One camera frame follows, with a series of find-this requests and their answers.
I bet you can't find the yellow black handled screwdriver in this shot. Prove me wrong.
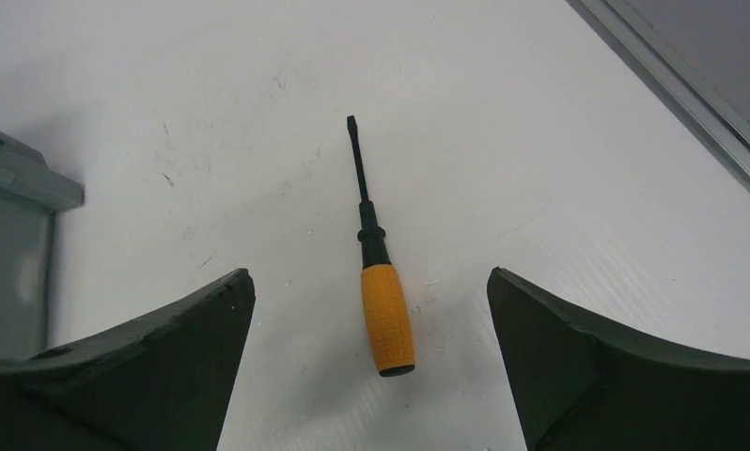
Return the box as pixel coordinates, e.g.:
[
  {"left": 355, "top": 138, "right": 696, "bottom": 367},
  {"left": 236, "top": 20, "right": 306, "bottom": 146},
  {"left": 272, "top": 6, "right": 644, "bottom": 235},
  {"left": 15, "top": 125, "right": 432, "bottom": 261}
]
[{"left": 346, "top": 116, "right": 415, "bottom": 378}]

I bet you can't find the grey metal table edge rail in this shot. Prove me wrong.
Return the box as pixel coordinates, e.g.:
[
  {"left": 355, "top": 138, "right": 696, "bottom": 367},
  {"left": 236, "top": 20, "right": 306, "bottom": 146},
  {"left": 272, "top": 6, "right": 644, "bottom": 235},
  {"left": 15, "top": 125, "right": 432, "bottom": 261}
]
[{"left": 569, "top": 0, "right": 750, "bottom": 193}]

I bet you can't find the grey plastic bin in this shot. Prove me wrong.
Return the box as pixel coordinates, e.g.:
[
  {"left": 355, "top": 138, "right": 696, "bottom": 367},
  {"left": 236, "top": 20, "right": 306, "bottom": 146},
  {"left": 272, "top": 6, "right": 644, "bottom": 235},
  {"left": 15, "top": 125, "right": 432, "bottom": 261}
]
[{"left": 0, "top": 132, "right": 85, "bottom": 360}]

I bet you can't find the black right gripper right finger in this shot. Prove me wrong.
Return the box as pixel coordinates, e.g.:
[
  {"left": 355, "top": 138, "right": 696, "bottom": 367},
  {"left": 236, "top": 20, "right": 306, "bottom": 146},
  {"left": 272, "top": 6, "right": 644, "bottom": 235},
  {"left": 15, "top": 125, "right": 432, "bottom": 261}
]
[{"left": 487, "top": 268, "right": 750, "bottom": 450}]

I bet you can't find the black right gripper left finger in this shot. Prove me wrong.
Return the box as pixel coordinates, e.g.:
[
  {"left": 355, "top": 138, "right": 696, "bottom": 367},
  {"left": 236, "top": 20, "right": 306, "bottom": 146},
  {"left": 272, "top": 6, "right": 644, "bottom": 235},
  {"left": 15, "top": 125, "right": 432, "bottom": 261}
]
[{"left": 0, "top": 269, "right": 256, "bottom": 450}]

